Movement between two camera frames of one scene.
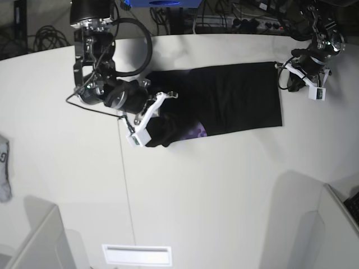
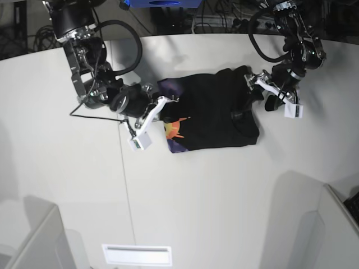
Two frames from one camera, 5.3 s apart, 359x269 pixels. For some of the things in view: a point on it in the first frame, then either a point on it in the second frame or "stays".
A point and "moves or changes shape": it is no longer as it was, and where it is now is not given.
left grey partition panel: (47, 247) stays
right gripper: (325, 43) → (305, 53)
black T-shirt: (199, 101) moves or changes shape
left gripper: (124, 96) stays
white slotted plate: (138, 255) stays
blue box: (164, 4) stays
